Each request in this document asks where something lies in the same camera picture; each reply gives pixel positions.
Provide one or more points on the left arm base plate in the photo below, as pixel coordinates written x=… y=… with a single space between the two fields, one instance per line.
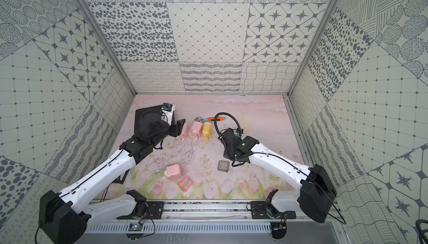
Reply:
x=149 y=210

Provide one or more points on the aluminium mounting rail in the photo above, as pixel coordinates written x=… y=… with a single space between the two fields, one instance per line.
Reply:
x=207 y=210

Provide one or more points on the pink floral table mat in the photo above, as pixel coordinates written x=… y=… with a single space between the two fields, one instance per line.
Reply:
x=263 y=117

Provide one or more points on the pink pencil sharpener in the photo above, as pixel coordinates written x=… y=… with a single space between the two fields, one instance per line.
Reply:
x=173 y=172
x=196 y=129
x=185 y=131

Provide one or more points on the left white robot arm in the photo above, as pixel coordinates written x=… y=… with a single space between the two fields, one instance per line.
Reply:
x=65 y=216

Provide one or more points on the orange handled adjustable wrench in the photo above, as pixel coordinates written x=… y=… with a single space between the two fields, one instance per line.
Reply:
x=210 y=119

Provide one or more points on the pink transparent tray near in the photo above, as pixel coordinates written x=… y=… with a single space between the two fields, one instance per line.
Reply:
x=185 y=183

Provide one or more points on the grey transparent tray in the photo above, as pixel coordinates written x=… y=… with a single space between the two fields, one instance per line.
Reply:
x=223 y=166

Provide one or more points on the black plastic tool case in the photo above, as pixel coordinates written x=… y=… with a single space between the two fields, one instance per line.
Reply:
x=142 y=112

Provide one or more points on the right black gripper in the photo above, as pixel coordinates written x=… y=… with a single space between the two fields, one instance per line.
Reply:
x=227 y=155

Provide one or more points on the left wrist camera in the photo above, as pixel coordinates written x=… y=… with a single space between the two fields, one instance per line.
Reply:
x=167 y=110

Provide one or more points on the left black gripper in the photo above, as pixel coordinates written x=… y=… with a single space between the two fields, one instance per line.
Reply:
x=180 y=127

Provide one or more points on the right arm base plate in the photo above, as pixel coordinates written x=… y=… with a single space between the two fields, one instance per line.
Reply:
x=264 y=210

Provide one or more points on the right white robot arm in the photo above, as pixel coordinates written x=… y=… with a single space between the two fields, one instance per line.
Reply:
x=313 y=193

